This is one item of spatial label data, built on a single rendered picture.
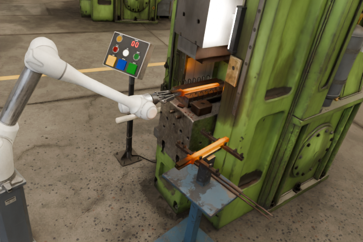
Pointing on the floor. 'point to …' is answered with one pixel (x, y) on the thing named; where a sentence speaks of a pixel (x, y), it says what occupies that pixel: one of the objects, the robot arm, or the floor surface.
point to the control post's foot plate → (121, 156)
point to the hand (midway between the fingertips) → (176, 93)
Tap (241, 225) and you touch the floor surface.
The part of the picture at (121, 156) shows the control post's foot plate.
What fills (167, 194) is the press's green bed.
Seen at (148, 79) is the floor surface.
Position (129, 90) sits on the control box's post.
